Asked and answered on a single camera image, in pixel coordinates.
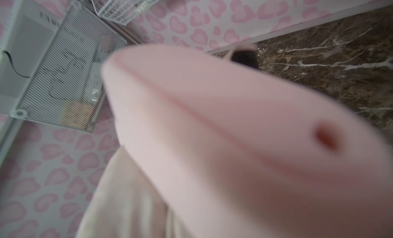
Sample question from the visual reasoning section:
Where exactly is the white mesh side basket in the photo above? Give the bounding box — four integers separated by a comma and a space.
10, 0, 127, 132

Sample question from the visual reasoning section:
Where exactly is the pale pink umbrella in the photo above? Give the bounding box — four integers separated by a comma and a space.
75, 43, 393, 238

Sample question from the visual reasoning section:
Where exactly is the white long box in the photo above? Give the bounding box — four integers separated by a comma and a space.
1, 0, 60, 115

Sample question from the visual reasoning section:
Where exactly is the white wire wall basket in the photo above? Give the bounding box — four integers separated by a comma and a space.
91, 0, 160, 26

